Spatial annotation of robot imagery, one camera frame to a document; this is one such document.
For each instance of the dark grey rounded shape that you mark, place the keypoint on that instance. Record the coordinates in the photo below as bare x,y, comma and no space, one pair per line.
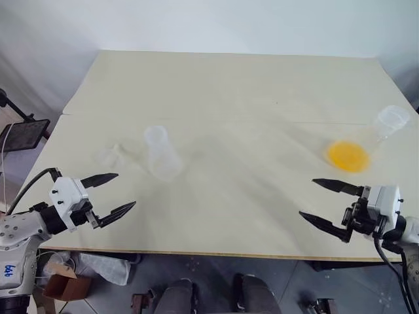
253,294
175,297

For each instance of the clear plastic measuring cup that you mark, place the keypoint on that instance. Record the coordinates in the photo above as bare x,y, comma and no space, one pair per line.
162,153

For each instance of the brown cardboard box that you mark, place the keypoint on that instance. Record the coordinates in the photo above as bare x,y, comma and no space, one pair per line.
63,288

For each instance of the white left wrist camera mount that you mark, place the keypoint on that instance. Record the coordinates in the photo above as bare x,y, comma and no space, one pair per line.
65,196

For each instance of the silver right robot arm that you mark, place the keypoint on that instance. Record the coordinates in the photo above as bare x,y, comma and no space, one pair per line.
407,229

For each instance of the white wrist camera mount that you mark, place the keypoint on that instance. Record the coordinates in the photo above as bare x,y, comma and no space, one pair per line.
65,196
386,201

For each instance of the white plastic bag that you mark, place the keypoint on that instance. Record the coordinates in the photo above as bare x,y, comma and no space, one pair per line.
101,266

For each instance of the black tablet screen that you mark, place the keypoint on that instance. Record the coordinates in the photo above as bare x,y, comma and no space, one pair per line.
23,134

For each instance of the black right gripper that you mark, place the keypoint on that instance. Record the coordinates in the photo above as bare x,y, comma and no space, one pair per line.
360,217

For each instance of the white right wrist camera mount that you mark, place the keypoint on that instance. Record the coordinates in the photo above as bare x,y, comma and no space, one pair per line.
386,201

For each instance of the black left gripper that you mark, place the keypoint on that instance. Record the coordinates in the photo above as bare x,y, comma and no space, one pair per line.
80,214

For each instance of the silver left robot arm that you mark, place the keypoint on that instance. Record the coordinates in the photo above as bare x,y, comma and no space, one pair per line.
14,233

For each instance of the small clear plastic cup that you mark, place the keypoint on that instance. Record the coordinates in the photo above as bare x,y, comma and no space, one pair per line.
109,157

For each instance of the clear flask with orange liquid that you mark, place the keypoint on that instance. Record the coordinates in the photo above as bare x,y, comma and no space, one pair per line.
348,157

